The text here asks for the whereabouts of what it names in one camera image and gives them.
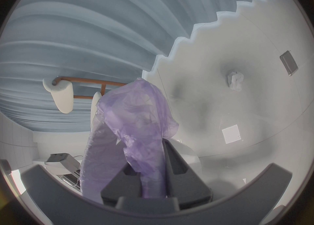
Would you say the white cushioned wooden chair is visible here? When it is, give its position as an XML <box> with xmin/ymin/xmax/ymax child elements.
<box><xmin>42</xmin><ymin>76</ymin><xmax>129</xmax><ymax>127</ymax></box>

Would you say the purple plastic bag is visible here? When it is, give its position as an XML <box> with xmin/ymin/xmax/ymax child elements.
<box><xmin>80</xmin><ymin>78</ymin><xmax>181</xmax><ymax>199</ymax></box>

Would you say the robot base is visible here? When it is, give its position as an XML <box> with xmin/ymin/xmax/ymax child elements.
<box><xmin>32</xmin><ymin>153</ymin><xmax>82</xmax><ymax>191</ymax></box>

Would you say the white paper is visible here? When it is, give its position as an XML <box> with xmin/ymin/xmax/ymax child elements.
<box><xmin>227</xmin><ymin>70</ymin><xmax>245</xmax><ymax>91</ymax></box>

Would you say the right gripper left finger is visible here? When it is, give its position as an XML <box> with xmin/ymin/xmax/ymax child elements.
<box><xmin>101</xmin><ymin>164</ymin><xmax>144</xmax><ymax>205</ymax></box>

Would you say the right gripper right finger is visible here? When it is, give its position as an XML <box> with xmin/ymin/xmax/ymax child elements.
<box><xmin>162</xmin><ymin>139</ymin><xmax>213</xmax><ymax>207</ymax></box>

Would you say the pale blue curtain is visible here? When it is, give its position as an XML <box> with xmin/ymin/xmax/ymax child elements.
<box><xmin>0</xmin><ymin>0</ymin><xmax>291</xmax><ymax>132</ymax></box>

